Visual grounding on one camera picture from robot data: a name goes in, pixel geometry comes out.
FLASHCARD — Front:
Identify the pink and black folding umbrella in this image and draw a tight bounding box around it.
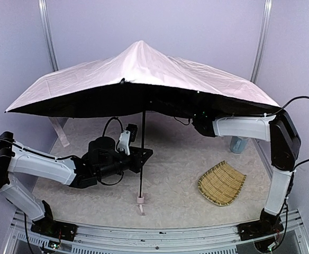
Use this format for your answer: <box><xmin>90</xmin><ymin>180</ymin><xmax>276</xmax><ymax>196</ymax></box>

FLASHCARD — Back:
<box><xmin>5</xmin><ymin>40</ymin><xmax>283</xmax><ymax>216</ymax></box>

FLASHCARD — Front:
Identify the aluminium front rail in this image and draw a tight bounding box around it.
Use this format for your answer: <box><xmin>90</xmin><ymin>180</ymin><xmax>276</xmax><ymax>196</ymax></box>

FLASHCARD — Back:
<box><xmin>5</xmin><ymin>208</ymin><xmax>309</xmax><ymax>254</ymax></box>

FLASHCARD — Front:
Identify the aluminium corner post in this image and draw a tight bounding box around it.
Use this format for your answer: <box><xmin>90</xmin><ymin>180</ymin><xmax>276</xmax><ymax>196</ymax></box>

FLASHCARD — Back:
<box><xmin>38</xmin><ymin>0</ymin><xmax>59</xmax><ymax>71</ymax></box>
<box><xmin>250</xmin><ymin>0</ymin><xmax>273</xmax><ymax>83</ymax></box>

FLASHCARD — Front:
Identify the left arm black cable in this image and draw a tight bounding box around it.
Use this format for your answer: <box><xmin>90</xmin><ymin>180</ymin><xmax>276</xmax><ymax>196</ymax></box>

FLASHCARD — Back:
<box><xmin>102</xmin><ymin>116</ymin><xmax>123</xmax><ymax>138</ymax></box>

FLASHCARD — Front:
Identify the white and blue cup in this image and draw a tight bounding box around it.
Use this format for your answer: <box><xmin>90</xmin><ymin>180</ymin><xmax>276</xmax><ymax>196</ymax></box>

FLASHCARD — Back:
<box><xmin>230</xmin><ymin>136</ymin><xmax>249</xmax><ymax>154</ymax></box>

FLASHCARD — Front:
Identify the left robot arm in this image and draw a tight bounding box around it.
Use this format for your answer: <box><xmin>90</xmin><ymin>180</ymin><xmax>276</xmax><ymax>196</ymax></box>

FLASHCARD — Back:
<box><xmin>0</xmin><ymin>131</ymin><xmax>153</xmax><ymax>239</ymax></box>

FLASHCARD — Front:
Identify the right aluminium corner post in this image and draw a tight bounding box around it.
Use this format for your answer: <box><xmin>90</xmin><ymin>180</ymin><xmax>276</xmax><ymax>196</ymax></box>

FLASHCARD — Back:
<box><xmin>250</xmin><ymin>0</ymin><xmax>273</xmax><ymax>83</ymax></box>

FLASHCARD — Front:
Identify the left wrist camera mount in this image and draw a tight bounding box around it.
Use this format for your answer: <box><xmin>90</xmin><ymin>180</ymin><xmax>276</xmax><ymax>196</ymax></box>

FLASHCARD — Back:
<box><xmin>116</xmin><ymin>123</ymin><xmax>138</xmax><ymax>156</ymax></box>

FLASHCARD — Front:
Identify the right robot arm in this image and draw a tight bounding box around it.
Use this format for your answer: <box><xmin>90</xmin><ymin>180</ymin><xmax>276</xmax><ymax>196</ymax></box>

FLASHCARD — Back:
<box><xmin>192</xmin><ymin>110</ymin><xmax>301</xmax><ymax>234</ymax></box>

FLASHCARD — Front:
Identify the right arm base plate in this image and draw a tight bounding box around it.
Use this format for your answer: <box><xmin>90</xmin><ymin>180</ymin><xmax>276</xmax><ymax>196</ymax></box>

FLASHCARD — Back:
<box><xmin>238</xmin><ymin>221</ymin><xmax>284</xmax><ymax>241</ymax></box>

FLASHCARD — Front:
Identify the woven bamboo tray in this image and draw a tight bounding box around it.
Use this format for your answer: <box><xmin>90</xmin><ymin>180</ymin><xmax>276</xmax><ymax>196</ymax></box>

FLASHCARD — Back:
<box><xmin>197</xmin><ymin>160</ymin><xmax>247</xmax><ymax>206</ymax></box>

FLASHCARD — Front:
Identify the left aluminium corner post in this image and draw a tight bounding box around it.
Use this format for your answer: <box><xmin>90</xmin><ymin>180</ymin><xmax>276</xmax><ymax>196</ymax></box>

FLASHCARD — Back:
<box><xmin>38</xmin><ymin>0</ymin><xmax>59</xmax><ymax>71</ymax></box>

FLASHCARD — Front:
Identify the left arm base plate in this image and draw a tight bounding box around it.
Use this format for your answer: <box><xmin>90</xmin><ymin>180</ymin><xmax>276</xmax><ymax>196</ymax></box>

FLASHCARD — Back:
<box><xmin>31</xmin><ymin>221</ymin><xmax>78</xmax><ymax>242</ymax></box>

